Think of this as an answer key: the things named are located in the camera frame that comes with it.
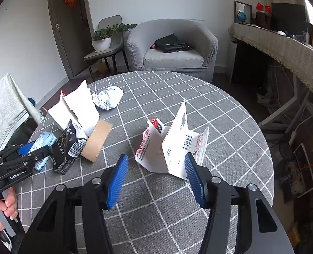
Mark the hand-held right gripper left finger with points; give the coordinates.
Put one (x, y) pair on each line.
(116, 185)

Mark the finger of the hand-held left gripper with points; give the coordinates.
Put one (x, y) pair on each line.
(40, 152)
(27, 148)

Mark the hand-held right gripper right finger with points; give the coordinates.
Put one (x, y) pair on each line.
(194, 180)

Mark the blue and white packet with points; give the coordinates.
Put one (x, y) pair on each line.
(46, 139)

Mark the black packet with barcode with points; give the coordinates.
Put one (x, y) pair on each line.
(62, 148)

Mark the white red-print carton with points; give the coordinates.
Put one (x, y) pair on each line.
(156, 150)

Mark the person's left hand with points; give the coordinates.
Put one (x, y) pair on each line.
(9, 203)

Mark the brown cardboard roll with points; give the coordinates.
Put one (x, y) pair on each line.
(95, 143)

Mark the pale patterned tablecloth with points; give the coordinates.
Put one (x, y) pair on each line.
(3, 103)

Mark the open white paper carton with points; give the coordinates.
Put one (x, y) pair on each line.
(79, 105)

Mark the grey checked tablecloth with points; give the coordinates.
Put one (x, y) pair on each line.
(172, 98)

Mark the crumpled white paper ball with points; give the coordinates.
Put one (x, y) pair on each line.
(107, 98)

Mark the dark grey door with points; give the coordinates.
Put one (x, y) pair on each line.
(66, 31)

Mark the white desk leg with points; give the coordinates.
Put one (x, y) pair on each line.
(291, 103)

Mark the potted plant in white pot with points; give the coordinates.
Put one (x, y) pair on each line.
(101, 45)

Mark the black cabinet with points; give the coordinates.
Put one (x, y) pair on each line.
(251, 63)

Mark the black bag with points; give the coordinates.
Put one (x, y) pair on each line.
(169, 42)

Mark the grey dining chair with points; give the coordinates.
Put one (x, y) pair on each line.
(111, 21)

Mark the grey armchair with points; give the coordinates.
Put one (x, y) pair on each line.
(172, 31)

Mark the red door decoration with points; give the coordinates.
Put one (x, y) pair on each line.
(69, 0)

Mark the beige lace desk cloth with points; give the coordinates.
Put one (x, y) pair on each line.
(278, 45)

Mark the small blue globe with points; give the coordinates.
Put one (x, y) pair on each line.
(242, 16)

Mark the brown wooden box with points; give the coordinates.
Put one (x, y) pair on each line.
(264, 20)

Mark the small red flags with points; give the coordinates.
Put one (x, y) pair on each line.
(262, 7)

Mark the black monitor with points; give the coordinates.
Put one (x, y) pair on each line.
(288, 16)

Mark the picture frame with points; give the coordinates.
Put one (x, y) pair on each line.
(247, 8)

